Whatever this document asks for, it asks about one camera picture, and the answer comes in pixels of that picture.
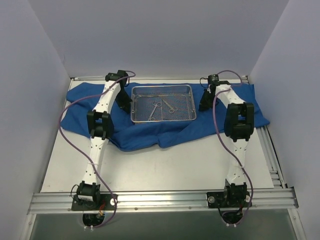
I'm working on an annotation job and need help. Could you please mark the steel wire mesh tray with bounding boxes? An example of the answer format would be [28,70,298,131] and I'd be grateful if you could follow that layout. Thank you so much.
[130,84,197,124]

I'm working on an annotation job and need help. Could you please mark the blue surgical wrap cloth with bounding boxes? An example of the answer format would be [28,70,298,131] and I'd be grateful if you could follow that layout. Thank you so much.
[59,81,271,152]

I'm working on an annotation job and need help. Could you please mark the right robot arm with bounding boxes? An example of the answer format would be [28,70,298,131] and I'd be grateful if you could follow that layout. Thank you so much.
[199,74,255,207]

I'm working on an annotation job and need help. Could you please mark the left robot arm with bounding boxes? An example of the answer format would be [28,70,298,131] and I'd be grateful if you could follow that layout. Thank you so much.
[75,70,132,210]

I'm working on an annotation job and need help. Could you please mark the steel surgical scissors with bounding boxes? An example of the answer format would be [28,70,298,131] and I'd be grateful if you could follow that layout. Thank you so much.
[162,99,178,114]

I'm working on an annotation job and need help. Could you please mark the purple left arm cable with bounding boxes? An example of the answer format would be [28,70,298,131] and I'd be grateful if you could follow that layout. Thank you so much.
[57,70,137,228]

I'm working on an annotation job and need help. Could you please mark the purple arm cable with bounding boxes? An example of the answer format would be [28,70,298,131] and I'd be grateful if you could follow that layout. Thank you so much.
[57,70,137,228]
[212,69,255,225]

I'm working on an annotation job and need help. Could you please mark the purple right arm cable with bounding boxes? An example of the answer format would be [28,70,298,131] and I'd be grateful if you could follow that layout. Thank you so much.
[212,69,255,225]

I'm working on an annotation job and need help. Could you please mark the aluminium back rail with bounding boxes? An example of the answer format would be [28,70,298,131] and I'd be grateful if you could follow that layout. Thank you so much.
[70,75,248,81]

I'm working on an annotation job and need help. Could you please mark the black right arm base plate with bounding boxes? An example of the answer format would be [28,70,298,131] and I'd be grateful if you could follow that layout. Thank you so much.
[206,191,252,209]

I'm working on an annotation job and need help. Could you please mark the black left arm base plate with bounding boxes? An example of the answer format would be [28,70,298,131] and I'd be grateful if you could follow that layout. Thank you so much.
[71,193,115,211]

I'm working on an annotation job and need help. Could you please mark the aluminium right side rail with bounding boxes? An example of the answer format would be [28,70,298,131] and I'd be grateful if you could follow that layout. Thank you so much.
[241,76,288,191]

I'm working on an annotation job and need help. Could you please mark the aluminium front frame rail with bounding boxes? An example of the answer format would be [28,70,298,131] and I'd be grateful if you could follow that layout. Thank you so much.
[28,188,299,214]

